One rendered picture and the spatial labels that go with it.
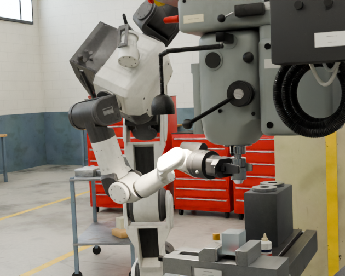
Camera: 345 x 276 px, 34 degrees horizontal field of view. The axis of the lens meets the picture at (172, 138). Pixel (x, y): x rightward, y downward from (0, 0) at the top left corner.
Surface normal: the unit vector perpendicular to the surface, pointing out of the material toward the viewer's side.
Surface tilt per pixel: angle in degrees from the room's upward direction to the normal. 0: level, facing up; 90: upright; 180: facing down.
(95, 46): 58
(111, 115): 84
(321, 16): 90
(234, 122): 108
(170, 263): 90
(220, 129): 118
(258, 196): 90
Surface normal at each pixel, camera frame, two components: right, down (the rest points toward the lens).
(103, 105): 0.73, -0.08
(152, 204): -0.11, -0.08
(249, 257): 0.89, 0.00
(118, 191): -0.43, 0.31
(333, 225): -0.41, 0.08
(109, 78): -0.11, -0.46
